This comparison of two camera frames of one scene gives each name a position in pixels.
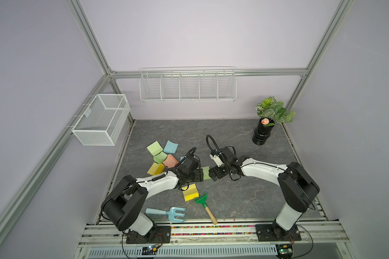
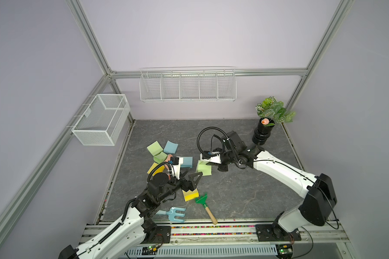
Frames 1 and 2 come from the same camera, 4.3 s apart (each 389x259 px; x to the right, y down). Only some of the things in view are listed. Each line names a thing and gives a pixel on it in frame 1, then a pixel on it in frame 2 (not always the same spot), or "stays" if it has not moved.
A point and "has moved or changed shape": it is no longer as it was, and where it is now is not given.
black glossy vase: [262, 133] stays
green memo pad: [206, 172] has moved or changed shape
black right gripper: [217, 174] → [222, 168]
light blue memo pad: [170, 147] stays
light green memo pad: [155, 148] stays
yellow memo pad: [190, 193] stays
